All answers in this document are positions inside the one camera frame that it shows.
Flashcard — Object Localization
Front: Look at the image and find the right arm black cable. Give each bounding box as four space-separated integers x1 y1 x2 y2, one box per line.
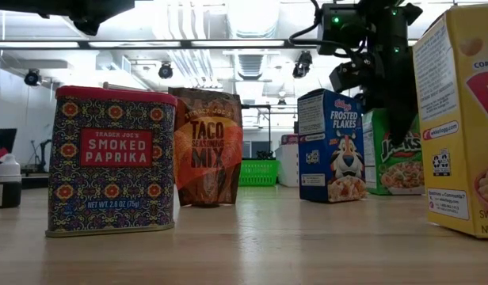
288 0 364 60

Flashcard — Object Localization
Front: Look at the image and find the black ceiling light rail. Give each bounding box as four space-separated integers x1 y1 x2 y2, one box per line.
0 38 419 50

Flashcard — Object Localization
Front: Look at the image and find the blue Frosted Flakes cereal box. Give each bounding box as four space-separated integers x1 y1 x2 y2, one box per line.
297 88 368 204

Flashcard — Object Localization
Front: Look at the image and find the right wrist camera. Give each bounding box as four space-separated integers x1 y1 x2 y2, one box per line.
329 53 386 95

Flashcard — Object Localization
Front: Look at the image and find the small black dropper bottle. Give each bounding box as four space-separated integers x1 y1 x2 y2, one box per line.
0 154 23 209

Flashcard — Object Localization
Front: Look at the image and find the smoked paprika tin red lid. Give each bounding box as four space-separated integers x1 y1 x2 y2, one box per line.
44 85 178 238

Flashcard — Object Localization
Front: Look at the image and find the silver ceiling air duct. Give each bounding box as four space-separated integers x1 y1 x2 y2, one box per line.
226 0 281 39

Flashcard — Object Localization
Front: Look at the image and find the green Apple Jacks cereal box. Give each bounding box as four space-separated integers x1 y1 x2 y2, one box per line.
361 108 426 196

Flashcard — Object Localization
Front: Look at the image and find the green plastic basket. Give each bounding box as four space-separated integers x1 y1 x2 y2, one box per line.
238 158 280 188

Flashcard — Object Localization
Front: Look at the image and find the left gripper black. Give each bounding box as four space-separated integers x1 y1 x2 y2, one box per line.
0 0 136 37

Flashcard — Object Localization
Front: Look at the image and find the dark side monitor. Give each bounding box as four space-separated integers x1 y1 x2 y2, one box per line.
0 127 18 175

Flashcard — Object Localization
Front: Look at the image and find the yellow Corn Pops cereal box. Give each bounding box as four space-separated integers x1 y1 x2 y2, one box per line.
411 2 488 240

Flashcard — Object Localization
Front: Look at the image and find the white plastic basket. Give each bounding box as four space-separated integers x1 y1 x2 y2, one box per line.
274 144 300 188

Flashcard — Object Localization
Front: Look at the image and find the black aluminium table frame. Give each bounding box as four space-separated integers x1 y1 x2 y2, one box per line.
0 176 51 189

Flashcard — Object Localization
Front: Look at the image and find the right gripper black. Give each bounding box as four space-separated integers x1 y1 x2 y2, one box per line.
356 49 421 136

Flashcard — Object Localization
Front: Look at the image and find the black ceiling spotlight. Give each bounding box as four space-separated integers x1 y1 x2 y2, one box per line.
292 50 314 79
158 62 174 80
24 68 42 87

